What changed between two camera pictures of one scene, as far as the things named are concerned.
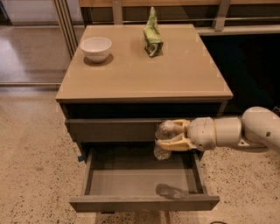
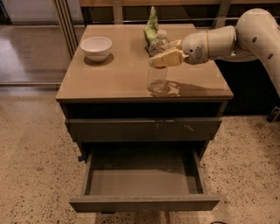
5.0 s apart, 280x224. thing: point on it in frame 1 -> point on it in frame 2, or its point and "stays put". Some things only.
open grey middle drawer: x=135 y=179 stays put
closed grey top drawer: x=109 y=129 stays put
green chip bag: x=151 y=33 stays put
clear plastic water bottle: x=164 y=131 -> x=157 y=77
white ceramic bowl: x=96 y=49 stays put
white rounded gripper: x=201 y=134 -> x=194 y=48
